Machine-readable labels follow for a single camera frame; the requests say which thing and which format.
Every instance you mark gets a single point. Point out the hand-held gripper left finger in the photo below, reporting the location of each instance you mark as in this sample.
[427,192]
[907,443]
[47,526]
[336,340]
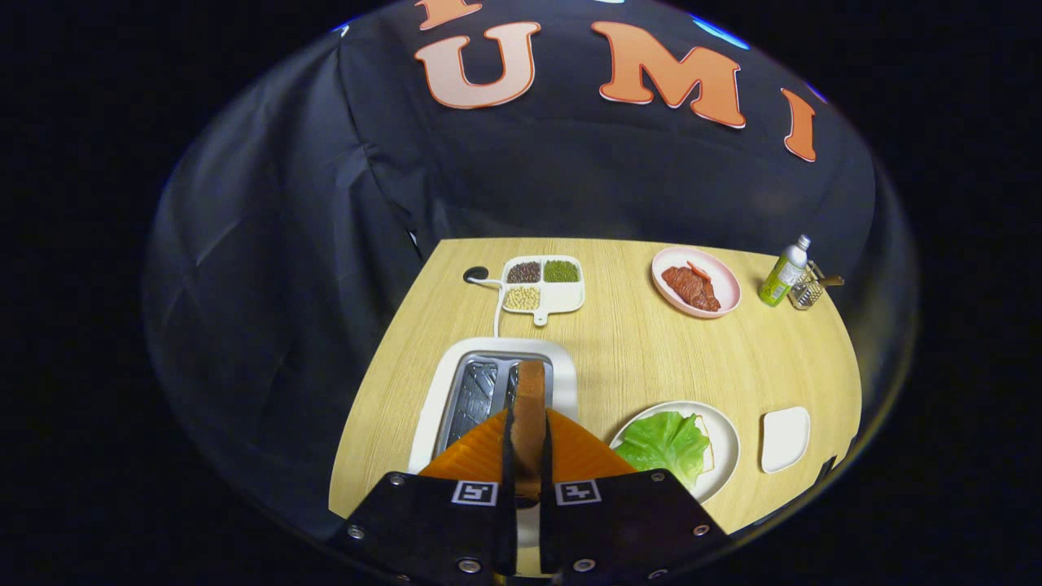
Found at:
[440,529]

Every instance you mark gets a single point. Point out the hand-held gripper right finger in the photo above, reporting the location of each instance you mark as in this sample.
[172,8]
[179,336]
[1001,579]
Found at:
[627,529]

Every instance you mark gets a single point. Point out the green lettuce leaf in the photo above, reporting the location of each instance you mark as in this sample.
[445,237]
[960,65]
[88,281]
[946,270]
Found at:
[663,443]

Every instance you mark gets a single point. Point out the toasted bread slice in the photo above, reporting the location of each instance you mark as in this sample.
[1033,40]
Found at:
[529,423]

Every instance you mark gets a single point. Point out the round white plate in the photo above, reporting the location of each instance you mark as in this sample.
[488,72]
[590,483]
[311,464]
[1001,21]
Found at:
[726,448]

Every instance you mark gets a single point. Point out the white toaster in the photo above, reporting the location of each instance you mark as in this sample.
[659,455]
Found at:
[563,366]

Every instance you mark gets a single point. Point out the white square plate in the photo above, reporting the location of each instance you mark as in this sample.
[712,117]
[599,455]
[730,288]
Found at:
[785,439]

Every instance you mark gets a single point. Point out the white divided dish with beans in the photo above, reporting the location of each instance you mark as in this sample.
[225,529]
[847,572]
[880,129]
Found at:
[563,297]

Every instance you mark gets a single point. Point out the dark red meat piece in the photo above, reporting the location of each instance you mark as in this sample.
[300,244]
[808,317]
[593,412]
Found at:
[692,291]

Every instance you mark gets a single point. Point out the small pink meat strip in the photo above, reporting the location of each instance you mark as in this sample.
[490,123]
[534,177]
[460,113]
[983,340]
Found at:
[698,270]

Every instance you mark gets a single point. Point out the pink plate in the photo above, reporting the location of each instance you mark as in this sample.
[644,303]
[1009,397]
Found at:
[672,259]

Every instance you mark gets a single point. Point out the green bottle with silver top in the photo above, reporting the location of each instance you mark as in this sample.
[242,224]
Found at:
[780,281]

